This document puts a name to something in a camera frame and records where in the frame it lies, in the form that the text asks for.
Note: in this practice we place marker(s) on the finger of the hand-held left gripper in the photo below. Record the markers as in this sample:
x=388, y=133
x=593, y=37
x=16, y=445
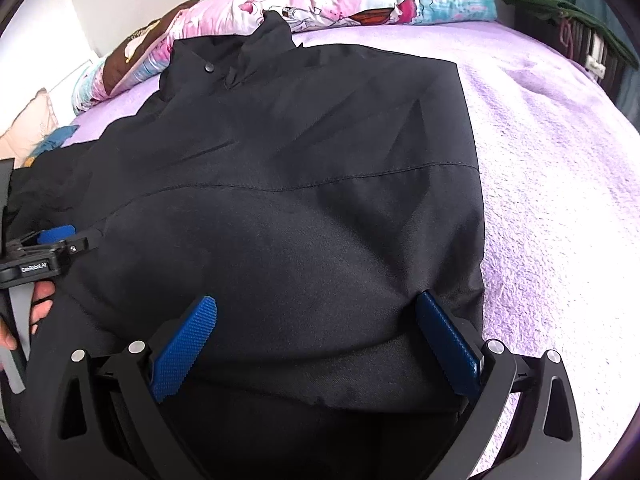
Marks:
x=80, y=246
x=56, y=234

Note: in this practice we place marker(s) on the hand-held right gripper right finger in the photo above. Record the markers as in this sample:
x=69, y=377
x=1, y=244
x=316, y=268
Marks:
x=447, y=345

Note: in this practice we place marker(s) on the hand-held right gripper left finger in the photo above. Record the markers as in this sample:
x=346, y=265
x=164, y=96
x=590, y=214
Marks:
x=187, y=340

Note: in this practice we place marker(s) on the black jacket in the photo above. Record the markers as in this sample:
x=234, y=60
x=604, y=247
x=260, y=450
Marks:
x=290, y=200

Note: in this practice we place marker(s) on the person's left hand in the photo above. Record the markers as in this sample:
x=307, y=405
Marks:
x=41, y=302

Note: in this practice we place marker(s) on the blue cloth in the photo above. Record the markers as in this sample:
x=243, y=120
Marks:
x=57, y=137

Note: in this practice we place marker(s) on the cream pillow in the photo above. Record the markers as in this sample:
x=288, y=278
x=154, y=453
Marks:
x=25, y=127

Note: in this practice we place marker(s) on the purple fleece blanket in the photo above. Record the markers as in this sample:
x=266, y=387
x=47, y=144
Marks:
x=545, y=200

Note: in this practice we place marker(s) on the dark crate with green cloth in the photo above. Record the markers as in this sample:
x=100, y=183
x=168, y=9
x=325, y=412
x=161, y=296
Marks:
x=590, y=55

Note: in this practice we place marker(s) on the pink floral pillow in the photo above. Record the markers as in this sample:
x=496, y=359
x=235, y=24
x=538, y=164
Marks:
x=320, y=0

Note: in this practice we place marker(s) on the green cloth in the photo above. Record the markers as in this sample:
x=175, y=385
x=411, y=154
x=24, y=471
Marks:
x=560, y=15

